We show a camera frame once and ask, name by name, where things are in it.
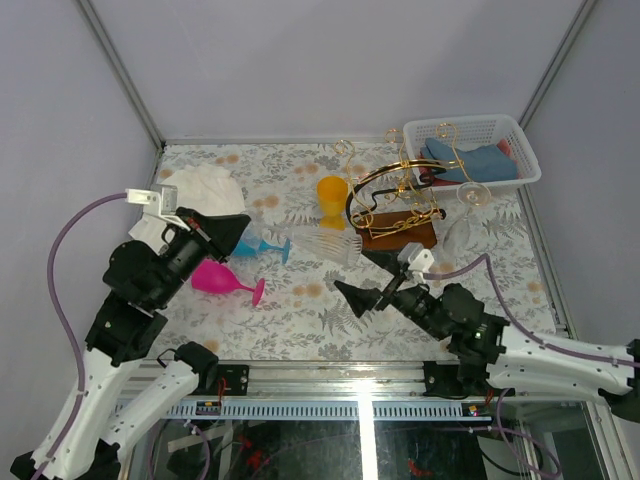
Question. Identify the aluminium mounting rail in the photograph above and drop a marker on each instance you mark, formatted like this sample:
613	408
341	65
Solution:
334	380

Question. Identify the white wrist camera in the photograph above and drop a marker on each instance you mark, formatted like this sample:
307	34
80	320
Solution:
160	202
416	260

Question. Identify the white plastic basket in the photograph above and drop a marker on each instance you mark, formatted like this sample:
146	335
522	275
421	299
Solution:
474	131

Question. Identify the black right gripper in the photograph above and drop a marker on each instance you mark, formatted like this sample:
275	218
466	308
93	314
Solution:
363	299

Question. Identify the yellow plastic goblet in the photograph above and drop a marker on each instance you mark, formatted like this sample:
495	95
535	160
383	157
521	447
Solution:
332	192

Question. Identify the blue plastic wine glass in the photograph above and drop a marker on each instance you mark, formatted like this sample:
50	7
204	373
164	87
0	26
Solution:
252	247

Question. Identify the ribbed clear wine glass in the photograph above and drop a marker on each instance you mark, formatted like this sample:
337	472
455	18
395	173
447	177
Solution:
339	246

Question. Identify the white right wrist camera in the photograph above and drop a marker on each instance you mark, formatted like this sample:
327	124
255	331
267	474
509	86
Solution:
416	260

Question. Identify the slotted cable duct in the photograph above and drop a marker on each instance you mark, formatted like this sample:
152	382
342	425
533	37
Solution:
238	409

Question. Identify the blue cloth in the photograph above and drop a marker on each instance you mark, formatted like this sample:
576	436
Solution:
480	162

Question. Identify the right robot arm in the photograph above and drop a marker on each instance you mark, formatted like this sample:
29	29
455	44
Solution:
496	353

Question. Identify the white cloth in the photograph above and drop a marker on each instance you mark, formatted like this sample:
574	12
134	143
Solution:
210	190

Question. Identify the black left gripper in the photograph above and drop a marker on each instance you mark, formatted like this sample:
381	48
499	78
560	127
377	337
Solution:
222	232

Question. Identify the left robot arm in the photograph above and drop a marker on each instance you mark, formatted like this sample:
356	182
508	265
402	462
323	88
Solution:
91	439

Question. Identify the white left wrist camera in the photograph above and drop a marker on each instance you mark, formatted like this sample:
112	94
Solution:
160	202

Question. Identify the pink plastic wine glass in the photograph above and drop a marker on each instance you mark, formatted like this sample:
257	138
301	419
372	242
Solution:
215	278

